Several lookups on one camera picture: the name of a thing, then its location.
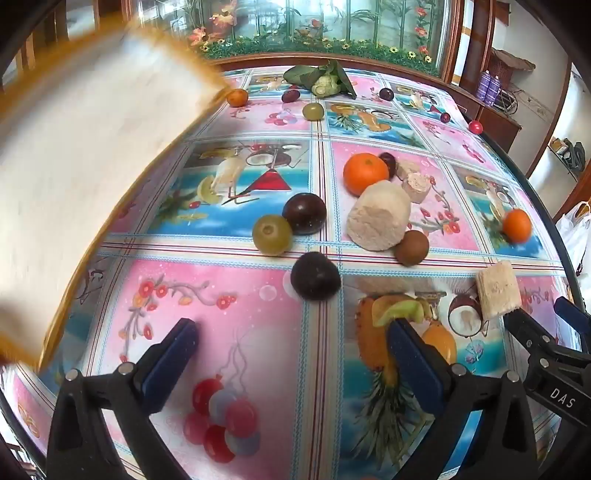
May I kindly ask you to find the medium orange tangerine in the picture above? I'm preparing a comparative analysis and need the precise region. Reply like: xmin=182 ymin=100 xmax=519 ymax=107
xmin=502 ymin=209 xmax=533 ymax=243

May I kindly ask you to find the low wooden sideboard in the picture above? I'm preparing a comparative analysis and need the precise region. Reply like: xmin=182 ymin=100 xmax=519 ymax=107
xmin=462 ymin=85 xmax=522 ymax=153

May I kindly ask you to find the large orange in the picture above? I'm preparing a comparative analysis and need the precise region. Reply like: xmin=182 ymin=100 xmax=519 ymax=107
xmin=343 ymin=152 xmax=390 ymax=196

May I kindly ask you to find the yellow and white box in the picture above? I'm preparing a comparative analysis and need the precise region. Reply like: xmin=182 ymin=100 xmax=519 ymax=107
xmin=0 ymin=16 xmax=229 ymax=374

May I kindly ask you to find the brown round fruit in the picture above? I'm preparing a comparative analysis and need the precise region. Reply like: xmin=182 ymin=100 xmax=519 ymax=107
xmin=393 ymin=229 xmax=430 ymax=267

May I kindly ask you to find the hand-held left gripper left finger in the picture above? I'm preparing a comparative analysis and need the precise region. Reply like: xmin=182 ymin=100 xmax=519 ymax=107
xmin=46 ymin=318 xmax=200 ymax=480

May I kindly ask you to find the brown wicker basket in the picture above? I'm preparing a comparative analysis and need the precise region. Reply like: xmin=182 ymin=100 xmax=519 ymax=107
xmin=489 ymin=47 xmax=535 ymax=89

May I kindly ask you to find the printed fruit tablecloth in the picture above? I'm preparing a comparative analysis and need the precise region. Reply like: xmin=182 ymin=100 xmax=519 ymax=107
xmin=0 ymin=65 xmax=585 ymax=480

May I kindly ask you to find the dark purple plum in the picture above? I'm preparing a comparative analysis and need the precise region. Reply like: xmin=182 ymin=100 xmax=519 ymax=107
xmin=290 ymin=251 xmax=342 ymax=301
xmin=282 ymin=193 xmax=328 ymax=235

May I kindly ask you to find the beige ribbed block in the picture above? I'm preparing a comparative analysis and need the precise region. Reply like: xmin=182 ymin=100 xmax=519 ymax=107
xmin=476 ymin=260 xmax=522 ymax=321

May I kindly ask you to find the large beige chunk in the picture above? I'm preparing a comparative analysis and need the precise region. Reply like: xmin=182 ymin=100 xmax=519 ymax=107
xmin=347 ymin=181 xmax=411 ymax=252

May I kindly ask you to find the wooden cabinet with painted glass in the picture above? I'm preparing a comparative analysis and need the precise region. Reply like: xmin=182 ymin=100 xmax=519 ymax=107
xmin=122 ymin=0 xmax=467 ymax=86

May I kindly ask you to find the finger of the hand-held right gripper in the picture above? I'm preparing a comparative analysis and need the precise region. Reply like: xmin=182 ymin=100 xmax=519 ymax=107
xmin=503 ymin=305 xmax=571 ymax=367
xmin=554 ymin=296 xmax=591 ymax=356

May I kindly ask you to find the large green round fruit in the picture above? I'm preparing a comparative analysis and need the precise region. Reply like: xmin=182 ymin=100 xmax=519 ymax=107
xmin=252 ymin=215 xmax=293 ymax=256

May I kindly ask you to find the green leafy vegetable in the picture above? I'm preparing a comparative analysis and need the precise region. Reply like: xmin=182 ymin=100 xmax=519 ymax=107
xmin=283 ymin=60 xmax=358 ymax=100

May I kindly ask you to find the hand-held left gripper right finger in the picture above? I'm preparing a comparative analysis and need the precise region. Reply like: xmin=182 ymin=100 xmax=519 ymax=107
xmin=387 ymin=318 xmax=539 ymax=480

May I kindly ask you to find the white plastic bag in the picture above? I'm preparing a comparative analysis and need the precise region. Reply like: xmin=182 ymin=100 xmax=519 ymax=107
xmin=555 ymin=202 xmax=591 ymax=278

